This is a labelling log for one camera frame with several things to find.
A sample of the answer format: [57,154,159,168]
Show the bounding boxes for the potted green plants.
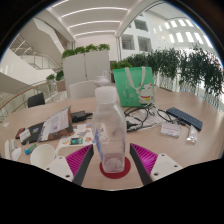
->
[45,69,66,93]

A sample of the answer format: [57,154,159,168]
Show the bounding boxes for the white sticker sheet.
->
[54,123,94,151]

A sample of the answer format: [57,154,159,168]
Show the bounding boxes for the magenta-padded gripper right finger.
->
[129,143,184,186]

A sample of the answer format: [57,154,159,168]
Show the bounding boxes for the white printed label card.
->
[160,122,182,138]

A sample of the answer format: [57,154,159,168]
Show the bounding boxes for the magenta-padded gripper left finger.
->
[44,143,95,187]

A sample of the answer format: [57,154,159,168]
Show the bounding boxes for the small white card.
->
[18,128,32,143]

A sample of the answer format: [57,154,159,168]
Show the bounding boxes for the white chair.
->
[68,79,98,100]

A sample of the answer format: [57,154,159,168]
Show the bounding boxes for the black charger box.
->
[70,110,94,124]

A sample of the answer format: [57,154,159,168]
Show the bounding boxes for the small green packet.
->
[23,143,38,155]

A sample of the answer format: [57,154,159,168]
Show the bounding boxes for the open printed magazine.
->
[37,105,74,143]

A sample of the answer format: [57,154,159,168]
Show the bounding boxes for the glass railing with wooden handrail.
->
[0,79,68,118]

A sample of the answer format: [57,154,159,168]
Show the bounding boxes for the clear bottle with white cap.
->
[93,70,111,88]

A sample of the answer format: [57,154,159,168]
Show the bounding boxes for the ceiling light strips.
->
[51,0,129,38]

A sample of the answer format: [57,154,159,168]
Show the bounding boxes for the green tote bag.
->
[112,66,156,108]

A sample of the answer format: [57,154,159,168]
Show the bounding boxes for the white cabinet with plants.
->
[61,43,112,91]

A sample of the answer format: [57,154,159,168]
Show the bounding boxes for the clear plastic water bottle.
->
[91,85,128,174]

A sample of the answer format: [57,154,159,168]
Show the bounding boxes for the white cup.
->
[29,143,60,170]

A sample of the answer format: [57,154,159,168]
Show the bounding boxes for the black cables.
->
[123,104,174,132]

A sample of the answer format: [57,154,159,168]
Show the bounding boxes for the dark blue keyboard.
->
[165,106,204,132]

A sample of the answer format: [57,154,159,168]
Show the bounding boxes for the red and black small box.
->
[14,127,26,139]

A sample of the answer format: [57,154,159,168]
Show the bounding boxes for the red round coaster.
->
[99,156,132,180]

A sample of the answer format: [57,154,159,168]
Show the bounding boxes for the black chair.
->
[27,92,46,108]

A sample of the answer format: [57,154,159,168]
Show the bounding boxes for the green plant hedge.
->
[110,44,224,108]

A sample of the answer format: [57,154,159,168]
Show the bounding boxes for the clear plastic packet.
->
[186,124,199,144]

